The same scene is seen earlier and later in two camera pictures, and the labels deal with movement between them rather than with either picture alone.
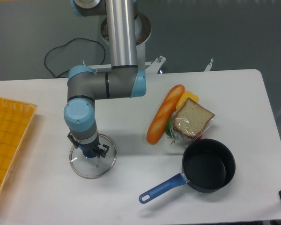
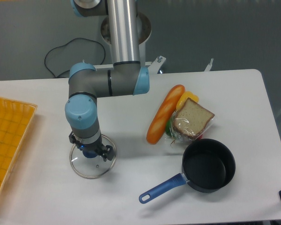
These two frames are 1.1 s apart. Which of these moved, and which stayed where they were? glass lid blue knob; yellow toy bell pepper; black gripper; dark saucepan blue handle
Moved: black gripper
Stayed: dark saucepan blue handle; glass lid blue knob; yellow toy bell pepper
